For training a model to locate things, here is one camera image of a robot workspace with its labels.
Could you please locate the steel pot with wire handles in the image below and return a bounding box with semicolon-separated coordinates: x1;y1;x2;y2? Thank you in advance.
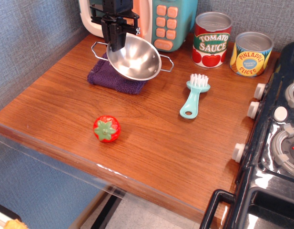
91;34;174;81

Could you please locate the white stove knob middle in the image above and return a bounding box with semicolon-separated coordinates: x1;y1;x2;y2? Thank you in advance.
247;102;260;119

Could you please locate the grey stove burner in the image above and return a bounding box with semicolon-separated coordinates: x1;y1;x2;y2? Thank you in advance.
284;81;294;109
271;124;294;175

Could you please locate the purple towel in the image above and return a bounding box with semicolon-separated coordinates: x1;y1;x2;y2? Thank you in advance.
87;59;148;95

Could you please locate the teal dish brush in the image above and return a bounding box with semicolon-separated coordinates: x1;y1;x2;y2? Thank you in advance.
180;73;211;119

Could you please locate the white stove knob bottom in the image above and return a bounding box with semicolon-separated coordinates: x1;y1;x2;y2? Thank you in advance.
232;143;246;163

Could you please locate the tomato sauce can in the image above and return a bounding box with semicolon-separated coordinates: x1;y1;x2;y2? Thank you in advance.
192;11;233;68

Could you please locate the pineapple slices can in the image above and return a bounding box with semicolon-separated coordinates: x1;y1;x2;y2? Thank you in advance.
230;31;274;77

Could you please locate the white round stove button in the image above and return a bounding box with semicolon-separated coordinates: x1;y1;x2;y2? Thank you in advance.
273;106;288;122

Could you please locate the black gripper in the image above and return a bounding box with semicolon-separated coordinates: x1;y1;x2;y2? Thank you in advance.
90;0;140;52

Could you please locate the grey stove burner front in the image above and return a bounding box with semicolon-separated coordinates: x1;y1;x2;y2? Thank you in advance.
271;124;294;175

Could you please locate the yellow object bottom left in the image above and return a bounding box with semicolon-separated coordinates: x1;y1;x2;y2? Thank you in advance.
3;219;28;229

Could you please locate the white stove knob top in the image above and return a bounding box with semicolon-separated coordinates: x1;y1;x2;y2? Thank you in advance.
254;83;266;100

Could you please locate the grey stove burner rear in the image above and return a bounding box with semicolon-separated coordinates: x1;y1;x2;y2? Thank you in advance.
284;81;294;109

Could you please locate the black toy stove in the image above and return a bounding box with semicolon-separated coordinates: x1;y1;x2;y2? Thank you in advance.
199;41;294;229

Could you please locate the toy microwave teal and pink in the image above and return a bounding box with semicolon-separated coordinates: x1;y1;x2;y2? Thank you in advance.
78;0;198;52

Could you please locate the white stove knob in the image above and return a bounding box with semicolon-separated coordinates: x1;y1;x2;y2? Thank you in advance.
254;83;266;100
232;143;246;163
247;102;260;119

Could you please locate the red toy tomato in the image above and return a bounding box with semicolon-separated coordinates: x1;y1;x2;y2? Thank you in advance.
93;115;121;143

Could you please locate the black oven door handle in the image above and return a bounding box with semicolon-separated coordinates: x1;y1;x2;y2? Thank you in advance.
200;189;236;229

